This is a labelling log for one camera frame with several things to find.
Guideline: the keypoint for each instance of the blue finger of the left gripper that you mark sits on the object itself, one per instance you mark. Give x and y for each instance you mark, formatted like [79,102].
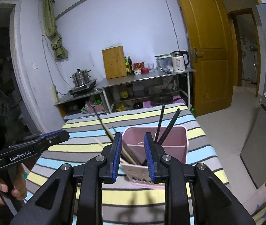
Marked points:
[51,134]
[58,139]

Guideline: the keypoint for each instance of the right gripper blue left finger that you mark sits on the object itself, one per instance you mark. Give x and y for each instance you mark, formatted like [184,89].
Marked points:
[114,158]

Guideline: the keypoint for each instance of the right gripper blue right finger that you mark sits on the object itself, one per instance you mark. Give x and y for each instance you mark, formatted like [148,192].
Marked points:
[152,159]

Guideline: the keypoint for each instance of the cream chopstick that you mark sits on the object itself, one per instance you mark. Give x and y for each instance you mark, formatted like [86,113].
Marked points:
[130,155]
[122,161]

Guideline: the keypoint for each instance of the black chopstick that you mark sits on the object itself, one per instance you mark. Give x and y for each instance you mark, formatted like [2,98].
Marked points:
[168,128]
[159,124]
[106,129]
[170,124]

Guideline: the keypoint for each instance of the steel kitchen shelf table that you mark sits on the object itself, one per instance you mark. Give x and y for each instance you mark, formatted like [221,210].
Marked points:
[143,79]

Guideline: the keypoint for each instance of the person's left hand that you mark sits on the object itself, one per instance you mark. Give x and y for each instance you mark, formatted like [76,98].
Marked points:
[19,186]

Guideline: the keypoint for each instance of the striped tablecloth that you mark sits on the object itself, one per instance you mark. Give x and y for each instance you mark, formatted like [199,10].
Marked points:
[133,198]

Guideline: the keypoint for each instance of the black induction cooker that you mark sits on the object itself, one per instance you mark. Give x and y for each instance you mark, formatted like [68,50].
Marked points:
[88,87]

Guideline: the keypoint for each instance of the low wooden side cabinet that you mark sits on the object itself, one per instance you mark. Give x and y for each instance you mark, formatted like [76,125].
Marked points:
[81,105]

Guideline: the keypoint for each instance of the black frying pan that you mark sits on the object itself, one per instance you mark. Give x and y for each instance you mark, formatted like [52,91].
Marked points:
[161,99]

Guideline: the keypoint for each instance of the stainless steel steamer pot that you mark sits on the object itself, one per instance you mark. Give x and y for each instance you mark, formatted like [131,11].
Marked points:
[81,77]

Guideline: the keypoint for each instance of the green hanging cloth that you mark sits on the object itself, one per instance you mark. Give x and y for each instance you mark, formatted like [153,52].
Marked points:
[50,28]

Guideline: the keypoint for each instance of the red lidded sauce jar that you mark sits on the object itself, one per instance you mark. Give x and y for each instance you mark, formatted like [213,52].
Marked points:
[137,68]

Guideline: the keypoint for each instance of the dark oil bottle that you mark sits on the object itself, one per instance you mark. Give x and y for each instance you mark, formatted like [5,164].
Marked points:
[130,64]

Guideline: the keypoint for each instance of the bamboo cutting board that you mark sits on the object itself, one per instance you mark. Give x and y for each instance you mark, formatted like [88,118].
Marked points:
[114,63]

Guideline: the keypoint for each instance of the white electric kettle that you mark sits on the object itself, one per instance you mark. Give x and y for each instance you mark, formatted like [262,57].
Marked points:
[180,60]

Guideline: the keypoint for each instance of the clear plastic storage box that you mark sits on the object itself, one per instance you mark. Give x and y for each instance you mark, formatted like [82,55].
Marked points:
[164,62]

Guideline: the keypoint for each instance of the yellow wooden door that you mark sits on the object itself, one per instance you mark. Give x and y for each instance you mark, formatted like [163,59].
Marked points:
[210,44]

